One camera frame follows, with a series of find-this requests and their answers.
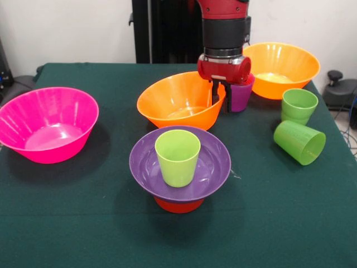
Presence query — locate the large orange plastic bowl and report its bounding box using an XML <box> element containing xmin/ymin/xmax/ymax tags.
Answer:
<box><xmin>242</xmin><ymin>42</ymin><xmax>321</xmax><ymax>100</ymax></box>
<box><xmin>136</xmin><ymin>71</ymin><xmax>226</xmax><ymax>132</ymax></box>

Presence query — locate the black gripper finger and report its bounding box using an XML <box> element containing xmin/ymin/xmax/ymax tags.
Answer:
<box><xmin>222</xmin><ymin>81</ymin><xmax>233</xmax><ymax>113</ymax></box>
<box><xmin>211</xmin><ymin>80</ymin><xmax>221</xmax><ymax>104</ymax></box>

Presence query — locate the black knobbed stand base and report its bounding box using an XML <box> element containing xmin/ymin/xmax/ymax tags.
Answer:
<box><xmin>323</xmin><ymin>69</ymin><xmax>357</xmax><ymax>111</ymax></box>

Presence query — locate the dark green table cloth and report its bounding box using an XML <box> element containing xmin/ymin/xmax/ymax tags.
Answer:
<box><xmin>0</xmin><ymin>63</ymin><xmax>357</xmax><ymax>268</ymax></box>

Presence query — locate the green plastic cup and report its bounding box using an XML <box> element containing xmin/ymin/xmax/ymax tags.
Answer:
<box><xmin>273</xmin><ymin>119</ymin><xmax>327</xmax><ymax>166</ymax></box>
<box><xmin>281</xmin><ymin>88</ymin><xmax>319</xmax><ymax>126</ymax></box>
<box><xmin>155</xmin><ymin>129</ymin><xmax>201</xmax><ymax>188</ymax></box>

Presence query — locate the purple plastic cup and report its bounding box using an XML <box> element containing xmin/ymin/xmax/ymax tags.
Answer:
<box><xmin>230</xmin><ymin>73</ymin><xmax>255</xmax><ymax>113</ymax></box>

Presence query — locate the small red plastic bowl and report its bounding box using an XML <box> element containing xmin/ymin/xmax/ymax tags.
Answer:
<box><xmin>153</xmin><ymin>195</ymin><xmax>206</xmax><ymax>214</ymax></box>

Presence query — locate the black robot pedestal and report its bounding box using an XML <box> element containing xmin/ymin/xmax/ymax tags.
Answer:
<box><xmin>128</xmin><ymin>0</ymin><xmax>206</xmax><ymax>64</ymax></box>

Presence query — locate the black equipment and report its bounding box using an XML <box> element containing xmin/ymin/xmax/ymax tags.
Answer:
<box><xmin>0</xmin><ymin>36</ymin><xmax>15</xmax><ymax>88</ymax></box>

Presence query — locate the grey round stand base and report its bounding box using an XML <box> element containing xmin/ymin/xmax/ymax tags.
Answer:
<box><xmin>11</xmin><ymin>73</ymin><xmax>38</xmax><ymax>90</ymax></box>

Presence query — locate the large pink plastic bowl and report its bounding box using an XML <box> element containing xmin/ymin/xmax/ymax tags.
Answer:
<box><xmin>0</xmin><ymin>87</ymin><xmax>100</xmax><ymax>165</ymax></box>

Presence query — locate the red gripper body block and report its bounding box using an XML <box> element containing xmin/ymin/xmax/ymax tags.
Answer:
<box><xmin>197</xmin><ymin>55</ymin><xmax>252</xmax><ymax>84</ymax></box>

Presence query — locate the purple plastic bowl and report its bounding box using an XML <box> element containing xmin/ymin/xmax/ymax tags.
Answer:
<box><xmin>129</xmin><ymin>125</ymin><xmax>232</xmax><ymax>203</ymax></box>

